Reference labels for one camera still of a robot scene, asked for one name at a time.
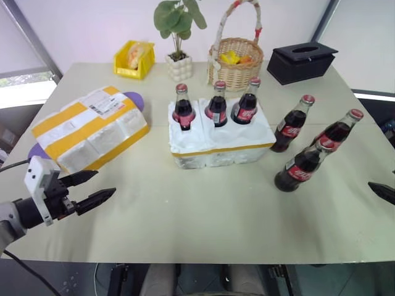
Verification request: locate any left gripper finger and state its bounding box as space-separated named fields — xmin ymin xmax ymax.
xmin=73 ymin=187 xmax=117 ymax=216
xmin=60 ymin=170 xmax=99 ymax=189

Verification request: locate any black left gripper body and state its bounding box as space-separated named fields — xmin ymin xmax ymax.
xmin=43 ymin=171 xmax=78 ymax=221

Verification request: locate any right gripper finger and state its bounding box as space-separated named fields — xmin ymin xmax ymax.
xmin=367 ymin=181 xmax=395 ymax=206

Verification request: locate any white parcel with yellow tape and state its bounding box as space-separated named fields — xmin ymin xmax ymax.
xmin=31 ymin=86 xmax=151 ymax=174

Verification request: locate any glass cola bottle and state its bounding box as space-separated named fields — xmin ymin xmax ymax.
xmin=172 ymin=83 xmax=198 ymax=132
xmin=273 ymin=135 xmax=337 ymax=194
xmin=204 ymin=80 xmax=229 ymax=128
xmin=270 ymin=94 xmax=316 ymax=154
xmin=230 ymin=76 xmax=262 ymax=126
xmin=310 ymin=108 xmax=364 ymax=152

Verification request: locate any purple plate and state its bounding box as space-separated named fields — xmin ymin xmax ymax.
xmin=27 ymin=91 xmax=146 ymax=161

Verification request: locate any white foam bottle holder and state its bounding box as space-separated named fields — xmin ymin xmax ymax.
xmin=168 ymin=97 xmax=277 ymax=169

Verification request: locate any black tissue box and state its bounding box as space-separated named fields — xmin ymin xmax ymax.
xmin=266 ymin=43 xmax=339 ymax=86

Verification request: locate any dark blue round object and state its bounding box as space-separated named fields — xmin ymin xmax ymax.
xmin=378 ymin=120 xmax=395 ymax=139

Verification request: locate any grey rounded shape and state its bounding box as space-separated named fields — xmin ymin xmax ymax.
xmin=140 ymin=264 xmax=178 ymax=296
xmin=230 ymin=264 xmax=268 ymax=296

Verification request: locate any yellow plastic bin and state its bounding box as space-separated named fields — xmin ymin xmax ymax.
xmin=113 ymin=39 xmax=156 ymax=80

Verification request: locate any snack bag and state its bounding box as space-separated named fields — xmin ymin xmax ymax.
xmin=128 ymin=43 xmax=149 ymax=70

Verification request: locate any green plant in white pot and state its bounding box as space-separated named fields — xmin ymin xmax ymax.
xmin=153 ymin=0 xmax=207 ymax=81

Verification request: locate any yellow toy fruit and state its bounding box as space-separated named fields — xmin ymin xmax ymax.
xmin=219 ymin=52 xmax=240 ymax=65

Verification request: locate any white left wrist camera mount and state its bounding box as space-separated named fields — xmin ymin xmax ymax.
xmin=24 ymin=155 xmax=61 ymax=228

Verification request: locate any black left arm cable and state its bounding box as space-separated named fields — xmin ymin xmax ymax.
xmin=0 ymin=158 xmax=31 ymax=173

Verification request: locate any dark window frame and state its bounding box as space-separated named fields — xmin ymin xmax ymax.
xmin=0 ymin=0 xmax=64 ymax=86

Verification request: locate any wicker basket with handle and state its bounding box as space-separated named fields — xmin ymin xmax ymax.
xmin=207 ymin=0 xmax=265 ymax=93

